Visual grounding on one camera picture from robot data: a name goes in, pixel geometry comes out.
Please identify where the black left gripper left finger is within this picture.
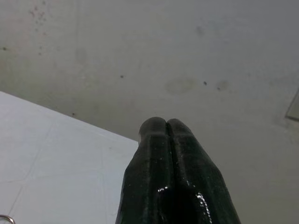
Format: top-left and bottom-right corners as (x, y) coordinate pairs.
(115, 117), (175, 224)

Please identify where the white table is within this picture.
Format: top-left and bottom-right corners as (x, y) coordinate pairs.
(0, 91), (141, 224)

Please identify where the metal key ring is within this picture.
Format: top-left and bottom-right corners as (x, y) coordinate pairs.
(0, 214), (16, 224)

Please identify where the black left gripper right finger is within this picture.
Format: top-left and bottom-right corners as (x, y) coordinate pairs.
(163, 118), (241, 224)

